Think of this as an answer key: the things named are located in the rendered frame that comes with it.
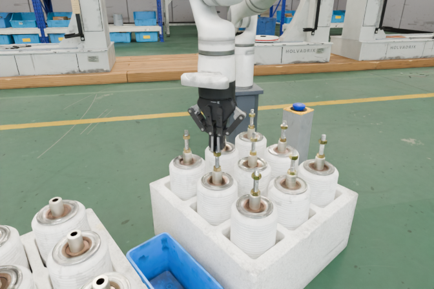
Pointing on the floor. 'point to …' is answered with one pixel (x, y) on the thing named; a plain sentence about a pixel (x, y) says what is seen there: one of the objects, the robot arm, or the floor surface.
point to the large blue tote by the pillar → (265, 26)
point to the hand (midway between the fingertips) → (217, 142)
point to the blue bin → (168, 266)
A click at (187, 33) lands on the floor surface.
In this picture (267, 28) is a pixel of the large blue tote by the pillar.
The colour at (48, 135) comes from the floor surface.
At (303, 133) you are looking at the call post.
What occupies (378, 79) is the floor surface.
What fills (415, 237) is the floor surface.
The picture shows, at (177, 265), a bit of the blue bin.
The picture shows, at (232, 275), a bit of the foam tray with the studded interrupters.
